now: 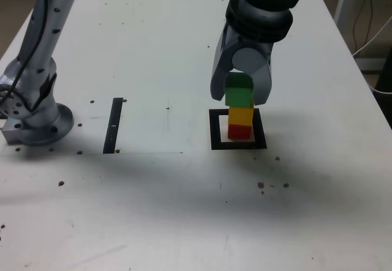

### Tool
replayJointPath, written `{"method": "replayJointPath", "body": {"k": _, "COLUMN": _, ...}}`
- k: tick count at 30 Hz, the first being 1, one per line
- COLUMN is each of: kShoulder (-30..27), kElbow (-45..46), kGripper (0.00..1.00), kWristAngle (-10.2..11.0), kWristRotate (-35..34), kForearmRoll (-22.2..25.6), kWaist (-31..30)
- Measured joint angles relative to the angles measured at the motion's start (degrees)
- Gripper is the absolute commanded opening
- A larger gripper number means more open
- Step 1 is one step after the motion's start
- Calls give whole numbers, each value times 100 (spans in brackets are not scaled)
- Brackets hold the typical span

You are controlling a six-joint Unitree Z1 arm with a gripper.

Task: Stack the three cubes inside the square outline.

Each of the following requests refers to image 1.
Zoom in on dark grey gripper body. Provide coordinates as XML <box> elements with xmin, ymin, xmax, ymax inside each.
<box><xmin>238</xmin><ymin>35</ymin><xmax>273</xmax><ymax>61</ymax></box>

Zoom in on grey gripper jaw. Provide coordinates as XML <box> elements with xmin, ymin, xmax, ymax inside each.
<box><xmin>209</xmin><ymin>23</ymin><xmax>243</xmax><ymax>102</ymax></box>
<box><xmin>231</xmin><ymin>42</ymin><xmax>274</xmax><ymax>106</ymax></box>

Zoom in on green cube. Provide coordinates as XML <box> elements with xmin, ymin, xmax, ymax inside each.
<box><xmin>224</xmin><ymin>72</ymin><xmax>255</xmax><ymax>108</ymax></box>

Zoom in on yellow cube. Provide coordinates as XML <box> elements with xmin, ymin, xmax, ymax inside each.
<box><xmin>228</xmin><ymin>99</ymin><xmax>255</xmax><ymax>127</ymax></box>

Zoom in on red cube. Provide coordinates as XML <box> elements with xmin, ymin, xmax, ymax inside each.
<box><xmin>227</xmin><ymin>123</ymin><xmax>252</xmax><ymax>140</ymax></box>

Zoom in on black tape square outline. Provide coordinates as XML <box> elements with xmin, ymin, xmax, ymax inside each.
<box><xmin>209</xmin><ymin>108</ymin><xmax>268</xmax><ymax>151</ymax></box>

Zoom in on grey box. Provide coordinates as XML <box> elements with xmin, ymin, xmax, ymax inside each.
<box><xmin>355</xmin><ymin>57</ymin><xmax>387</xmax><ymax>75</ymax></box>

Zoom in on black tape strip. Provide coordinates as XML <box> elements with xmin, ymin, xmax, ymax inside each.
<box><xmin>102</xmin><ymin>97</ymin><xmax>124</xmax><ymax>155</ymax></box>

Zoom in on white metal post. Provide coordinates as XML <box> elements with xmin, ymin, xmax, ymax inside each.
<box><xmin>333</xmin><ymin>0</ymin><xmax>352</xmax><ymax>32</ymax></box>

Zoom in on black cable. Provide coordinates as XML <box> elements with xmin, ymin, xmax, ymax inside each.
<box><xmin>364</xmin><ymin>0</ymin><xmax>375</xmax><ymax>45</ymax></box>
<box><xmin>352</xmin><ymin>0</ymin><xmax>369</xmax><ymax>50</ymax></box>

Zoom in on white cable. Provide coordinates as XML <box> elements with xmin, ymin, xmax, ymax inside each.
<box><xmin>351</xmin><ymin>18</ymin><xmax>392</xmax><ymax>58</ymax></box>
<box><xmin>366</xmin><ymin>75</ymin><xmax>392</xmax><ymax>95</ymax></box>

